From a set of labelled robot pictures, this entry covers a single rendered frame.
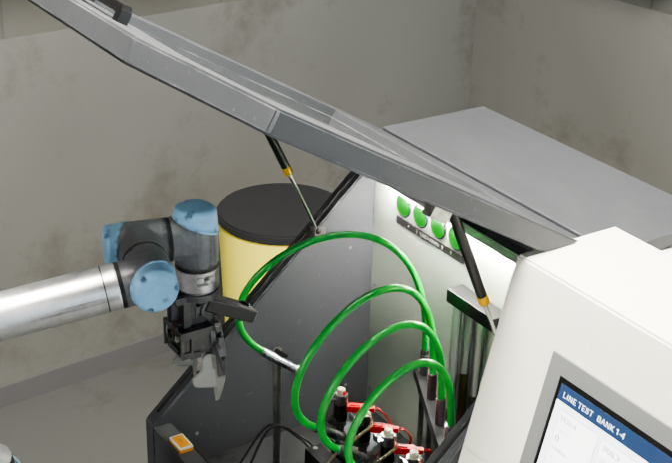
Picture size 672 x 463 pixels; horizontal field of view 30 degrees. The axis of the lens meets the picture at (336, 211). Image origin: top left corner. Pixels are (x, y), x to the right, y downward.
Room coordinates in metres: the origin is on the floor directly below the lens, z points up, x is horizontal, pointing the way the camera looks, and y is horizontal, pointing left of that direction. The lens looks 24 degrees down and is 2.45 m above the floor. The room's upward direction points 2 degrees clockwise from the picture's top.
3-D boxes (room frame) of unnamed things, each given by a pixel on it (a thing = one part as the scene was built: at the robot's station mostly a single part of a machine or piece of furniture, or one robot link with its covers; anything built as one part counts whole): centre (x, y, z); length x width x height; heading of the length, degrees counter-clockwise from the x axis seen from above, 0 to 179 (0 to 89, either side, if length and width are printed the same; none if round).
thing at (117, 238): (1.86, 0.32, 1.53); 0.11 x 0.11 x 0.08; 18
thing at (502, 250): (2.22, -0.24, 1.43); 0.54 x 0.03 x 0.02; 33
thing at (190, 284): (1.90, 0.23, 1.45); 0.08 x 0.08 x 0.05
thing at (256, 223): (3.81, 0.18, 0.36); 0.44 x 0.44 x 0.72
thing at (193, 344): (1.90, 0.24, 1.37); 0.09 x 0.08 x 0.12; 124
